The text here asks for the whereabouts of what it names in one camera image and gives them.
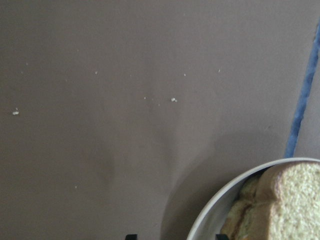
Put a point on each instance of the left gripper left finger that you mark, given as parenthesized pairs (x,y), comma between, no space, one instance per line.
(131,237)

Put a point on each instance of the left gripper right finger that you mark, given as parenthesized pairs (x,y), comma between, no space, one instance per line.
(221,237)

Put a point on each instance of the white round plate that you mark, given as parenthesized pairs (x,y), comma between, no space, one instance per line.
(212,217)

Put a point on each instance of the bread slice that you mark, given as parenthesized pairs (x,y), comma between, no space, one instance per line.
(250,217)
(288,203)

